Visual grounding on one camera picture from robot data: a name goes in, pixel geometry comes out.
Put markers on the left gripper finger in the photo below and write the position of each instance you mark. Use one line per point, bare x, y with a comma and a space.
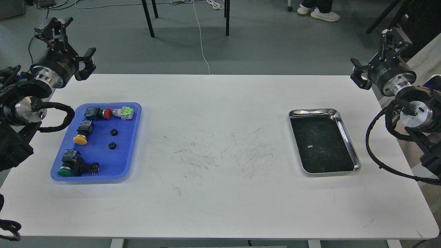
89, 67
53, 33

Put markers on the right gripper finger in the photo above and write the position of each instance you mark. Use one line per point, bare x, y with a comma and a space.
358, 70
393, 42

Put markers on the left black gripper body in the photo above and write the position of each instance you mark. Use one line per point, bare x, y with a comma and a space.
54, 68

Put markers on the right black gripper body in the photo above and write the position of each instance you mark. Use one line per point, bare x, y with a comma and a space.
390, 76

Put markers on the black gear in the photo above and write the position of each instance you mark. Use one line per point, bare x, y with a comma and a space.
114, 132
112, 145

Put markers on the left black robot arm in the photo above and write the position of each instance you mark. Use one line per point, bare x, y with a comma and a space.
24, 109

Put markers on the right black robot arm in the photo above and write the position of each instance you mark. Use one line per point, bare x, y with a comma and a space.
414, 114

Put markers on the blue plastic tray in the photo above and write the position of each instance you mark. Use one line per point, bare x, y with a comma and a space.
114, 164

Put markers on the silver metal tray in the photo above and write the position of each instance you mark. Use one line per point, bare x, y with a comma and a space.
323, 142

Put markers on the right white sneaker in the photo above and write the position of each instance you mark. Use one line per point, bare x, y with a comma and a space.
328, 17

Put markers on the white sneaker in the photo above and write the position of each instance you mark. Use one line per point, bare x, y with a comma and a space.
328, 17
302, 10

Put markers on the black chair leg left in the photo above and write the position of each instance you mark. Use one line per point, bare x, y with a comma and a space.
148, 19

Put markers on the black chair leg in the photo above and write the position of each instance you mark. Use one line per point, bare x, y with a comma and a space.
148, 19
227, 16

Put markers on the left white sneaker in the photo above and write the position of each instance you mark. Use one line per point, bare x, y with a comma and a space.
302, 10

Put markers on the black chair leg right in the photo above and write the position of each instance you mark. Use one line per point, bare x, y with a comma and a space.
227, 16

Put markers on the red push button switch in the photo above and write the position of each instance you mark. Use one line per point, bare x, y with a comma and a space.
98, 114

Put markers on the yellow push button switch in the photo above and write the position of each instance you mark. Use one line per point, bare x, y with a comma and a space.
85, 128

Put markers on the green grey connector switch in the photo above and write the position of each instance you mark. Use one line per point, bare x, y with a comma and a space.
125, 113

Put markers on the green push button switch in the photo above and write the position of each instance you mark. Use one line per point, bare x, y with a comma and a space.
69, 163

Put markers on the black switch module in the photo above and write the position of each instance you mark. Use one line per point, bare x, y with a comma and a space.
81, 167

